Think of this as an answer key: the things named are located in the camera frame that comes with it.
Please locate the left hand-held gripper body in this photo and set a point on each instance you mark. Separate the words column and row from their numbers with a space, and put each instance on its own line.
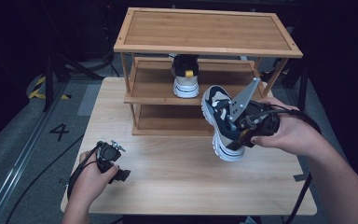
column 107, row 154

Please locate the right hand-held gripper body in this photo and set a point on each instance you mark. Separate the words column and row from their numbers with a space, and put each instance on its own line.
column 254, row 119

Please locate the navy white child sneaker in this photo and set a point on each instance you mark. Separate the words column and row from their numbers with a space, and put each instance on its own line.
column 185, row 77
column 222, row 130

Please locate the three-tier wooden shoe rack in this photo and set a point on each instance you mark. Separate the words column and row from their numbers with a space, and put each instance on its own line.
column 205, row 31

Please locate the person's left hand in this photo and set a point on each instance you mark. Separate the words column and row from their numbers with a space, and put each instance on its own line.
column 88, row 183

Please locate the person's right hand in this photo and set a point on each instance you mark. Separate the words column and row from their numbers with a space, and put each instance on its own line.
column 289, row 133

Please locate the black upright stand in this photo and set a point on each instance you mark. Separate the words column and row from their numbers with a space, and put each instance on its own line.
column 303, row 90

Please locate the grey tape piece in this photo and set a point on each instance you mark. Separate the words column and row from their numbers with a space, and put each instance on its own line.
column 300, row 178

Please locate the yellow black floor tape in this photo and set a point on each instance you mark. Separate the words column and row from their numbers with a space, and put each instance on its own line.
column 38, row 90

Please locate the black tripod stand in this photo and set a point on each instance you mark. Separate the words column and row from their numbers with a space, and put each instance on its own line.
column 54, row 74

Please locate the metal floor rail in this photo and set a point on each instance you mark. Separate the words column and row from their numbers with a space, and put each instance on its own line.
column 18, row 161

